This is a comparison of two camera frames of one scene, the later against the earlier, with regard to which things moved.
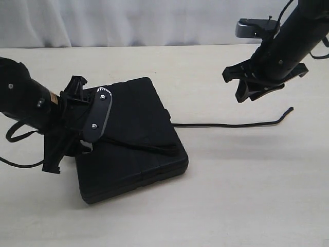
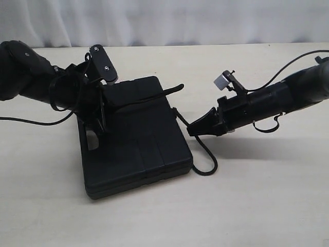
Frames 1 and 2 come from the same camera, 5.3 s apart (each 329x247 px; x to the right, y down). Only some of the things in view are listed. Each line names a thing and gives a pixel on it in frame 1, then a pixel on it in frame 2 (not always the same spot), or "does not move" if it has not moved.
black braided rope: (174, 152) -> (163, 93)
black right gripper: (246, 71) -> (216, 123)
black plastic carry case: (139, 145) does not move
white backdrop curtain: (90, 23) does not move
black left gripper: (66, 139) -> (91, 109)
